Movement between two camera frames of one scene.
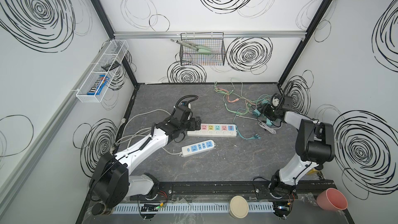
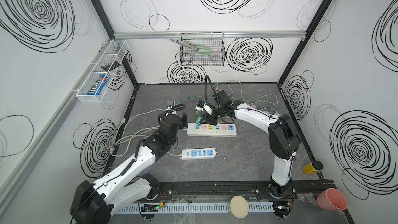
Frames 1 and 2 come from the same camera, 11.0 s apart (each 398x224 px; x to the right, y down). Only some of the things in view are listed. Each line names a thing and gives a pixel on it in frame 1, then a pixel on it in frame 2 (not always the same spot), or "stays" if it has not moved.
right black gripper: (267, 111) → (210, 118)
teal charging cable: (256, 136) → (180, 102)
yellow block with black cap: (318, 168) stays
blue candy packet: (98, 85) stays
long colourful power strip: (214, 130) stays
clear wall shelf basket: (94, 84) stays
